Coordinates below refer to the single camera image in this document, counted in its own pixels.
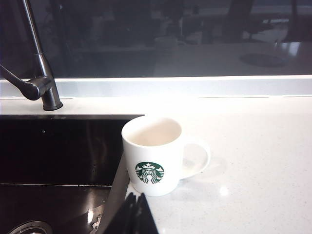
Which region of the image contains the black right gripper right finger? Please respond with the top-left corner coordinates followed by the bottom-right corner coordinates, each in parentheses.
top-left (134, 192), bottom-right (160, 234)

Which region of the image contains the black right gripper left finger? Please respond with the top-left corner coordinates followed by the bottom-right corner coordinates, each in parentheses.
top-left (104, 192), bottom-right (138, 234)

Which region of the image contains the white Starbucks ceramic mug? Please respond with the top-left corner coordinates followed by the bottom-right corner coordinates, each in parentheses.
top-left (121, 116), bottom-right (212, 197)

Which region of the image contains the black undermount sink basin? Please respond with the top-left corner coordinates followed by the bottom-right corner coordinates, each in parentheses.
top-left (0, 114), bottom-right (146, 234)

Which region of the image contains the round metal sink drain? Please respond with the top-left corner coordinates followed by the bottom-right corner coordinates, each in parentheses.
top-left (9, 220), bottom-right (53, 234)

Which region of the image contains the steel gooseneck faucet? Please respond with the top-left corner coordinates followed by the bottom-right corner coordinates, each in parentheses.
top-left (20, 0), bottom-right (64, 112)

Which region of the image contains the white stone backsplash ledge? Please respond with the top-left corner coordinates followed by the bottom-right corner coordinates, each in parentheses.
top-left (0, 75), bottom-right (312, 99)

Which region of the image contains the steel faucet lever handle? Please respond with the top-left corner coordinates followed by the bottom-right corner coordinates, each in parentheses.
top-left (0, 63), bottom-right (53, 101)

